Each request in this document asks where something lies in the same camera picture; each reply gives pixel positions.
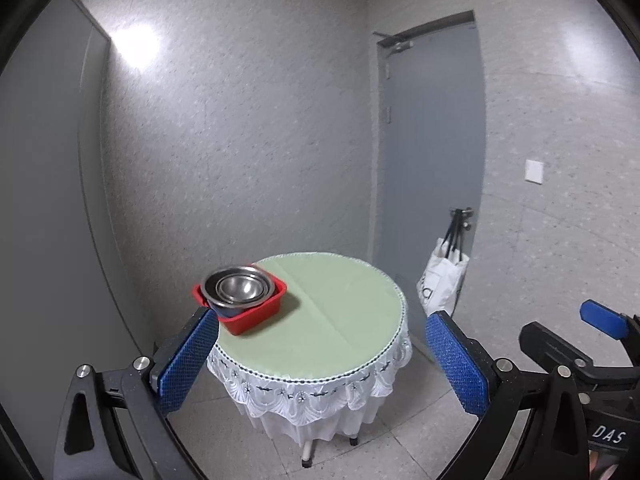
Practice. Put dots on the white tote bag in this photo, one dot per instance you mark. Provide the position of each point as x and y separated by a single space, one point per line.
440 285

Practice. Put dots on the blue square plate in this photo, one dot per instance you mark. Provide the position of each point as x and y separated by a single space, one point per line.
226 313

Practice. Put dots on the grey cabinet panel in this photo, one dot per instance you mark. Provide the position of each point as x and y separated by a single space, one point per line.
45 160

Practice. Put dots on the small steel bowl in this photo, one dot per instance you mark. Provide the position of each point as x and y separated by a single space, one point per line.
260 291
240 287

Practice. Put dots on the red square plastic basin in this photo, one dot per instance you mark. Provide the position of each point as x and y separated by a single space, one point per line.
255 317

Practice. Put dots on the white wall switch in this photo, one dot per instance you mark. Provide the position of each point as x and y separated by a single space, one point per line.
534 171

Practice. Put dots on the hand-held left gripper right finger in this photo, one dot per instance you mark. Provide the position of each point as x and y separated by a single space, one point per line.
455 365

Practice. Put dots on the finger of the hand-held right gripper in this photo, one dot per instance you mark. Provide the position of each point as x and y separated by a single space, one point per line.
550 344
602 316

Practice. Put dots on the steel bowls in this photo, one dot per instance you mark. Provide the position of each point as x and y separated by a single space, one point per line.
212 285

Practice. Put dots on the white table base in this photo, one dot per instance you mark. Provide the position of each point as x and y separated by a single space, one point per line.
307 452

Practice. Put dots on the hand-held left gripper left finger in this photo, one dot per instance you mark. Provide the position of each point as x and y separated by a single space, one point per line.
187 360

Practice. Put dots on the grey door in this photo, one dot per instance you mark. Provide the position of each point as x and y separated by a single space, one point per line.
430 160

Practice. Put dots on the round table, green cloth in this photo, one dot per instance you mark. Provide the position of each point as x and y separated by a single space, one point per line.
320 320

